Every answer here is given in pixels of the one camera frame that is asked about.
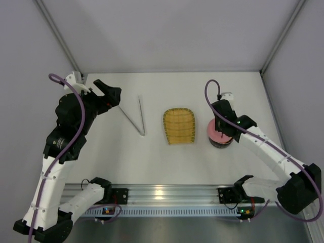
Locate purple cable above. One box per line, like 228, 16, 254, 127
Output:
27, 73, 122, 243
204, 79, 322, 223

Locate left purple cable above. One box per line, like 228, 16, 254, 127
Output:
27, 73, 122, 243

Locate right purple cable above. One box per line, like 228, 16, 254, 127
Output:
204, 79, 322, 223

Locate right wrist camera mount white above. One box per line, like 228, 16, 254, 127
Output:
221, 92, 234, 100

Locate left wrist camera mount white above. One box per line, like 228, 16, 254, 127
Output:
65, 71, 91, 95

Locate round steel lunch box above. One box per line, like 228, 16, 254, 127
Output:
209, 137, 233, 149

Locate aluminium rail frame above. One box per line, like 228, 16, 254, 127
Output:
81, 184, 269, 223

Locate pink round lid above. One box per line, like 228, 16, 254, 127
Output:
207, 119, 232, 145

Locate bamboo woven tray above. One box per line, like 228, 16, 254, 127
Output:
163, 107, 196, 145

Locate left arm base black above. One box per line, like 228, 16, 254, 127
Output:
96, 188, 129, 205

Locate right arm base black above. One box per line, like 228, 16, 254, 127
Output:
218, 186, 249, 204

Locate metal tongs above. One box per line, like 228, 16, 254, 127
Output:
118, 95, 146, 137

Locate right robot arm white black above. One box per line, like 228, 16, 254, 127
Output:
210, 100, 323, 215

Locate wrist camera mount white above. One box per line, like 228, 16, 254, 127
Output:
221, 92, 234, 100
65, 71, 91, 95

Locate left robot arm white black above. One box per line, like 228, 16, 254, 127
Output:
13, 79, 122, 242

